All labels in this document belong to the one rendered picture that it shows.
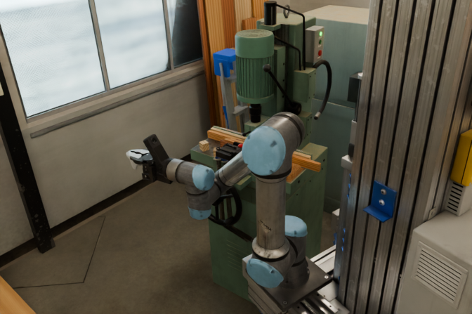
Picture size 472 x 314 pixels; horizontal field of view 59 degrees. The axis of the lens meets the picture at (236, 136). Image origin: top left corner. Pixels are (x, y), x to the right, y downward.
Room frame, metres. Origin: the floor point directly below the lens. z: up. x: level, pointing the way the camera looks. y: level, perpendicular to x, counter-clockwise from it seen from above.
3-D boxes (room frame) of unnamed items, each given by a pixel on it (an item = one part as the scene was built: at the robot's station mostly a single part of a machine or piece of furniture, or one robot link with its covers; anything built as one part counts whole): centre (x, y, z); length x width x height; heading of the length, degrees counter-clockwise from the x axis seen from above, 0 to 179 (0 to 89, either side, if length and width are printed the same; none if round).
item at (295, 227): (1.10, -0.17, 0.98); 0.13 x 0.12 x 0.14; 147
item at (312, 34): (2.03, -0.40, 1.40); 0.10 x 0.06 x 0.16; 143
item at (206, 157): (1.78, -0.03, 0.87); 0.61 x 0.30 x 0.06; 53
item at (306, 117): (1.91, -0.34, 1.02); 0.09 x 0.07 x 0.12; 53
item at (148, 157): (1.22, 0.27, 1.21); 0.12 x 0.08 x 0.09; 57
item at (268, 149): (0.99, -0.10, 1.19); 0.15 x 0.12 x 0.55; 147
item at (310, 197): (1.96, -0.17, 0.36); 0.58 x 0.45 x 0.71; 143
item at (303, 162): (1.85, -0.12, 0.92); 0.67 x 0.02 x 0.04; 53
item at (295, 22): (2.09, -0.27, 1.16); 0.22 x 0.22 x 0.72; 53
